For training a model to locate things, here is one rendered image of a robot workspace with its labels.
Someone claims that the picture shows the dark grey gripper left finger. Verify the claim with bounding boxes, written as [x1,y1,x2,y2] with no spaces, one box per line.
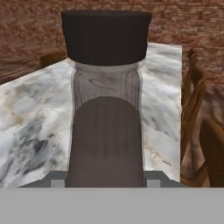
[20,171,70,188]

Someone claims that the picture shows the glass shaker with black cap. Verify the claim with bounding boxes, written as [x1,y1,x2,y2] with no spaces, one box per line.
[60,10,152,188]

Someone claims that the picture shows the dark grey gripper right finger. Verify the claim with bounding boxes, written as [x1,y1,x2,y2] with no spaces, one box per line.
[143,171,186,188]

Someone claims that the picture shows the brown wooden chair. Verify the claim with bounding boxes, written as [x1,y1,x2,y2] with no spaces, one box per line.
[38,50,68,69]
[179,48,224,188]

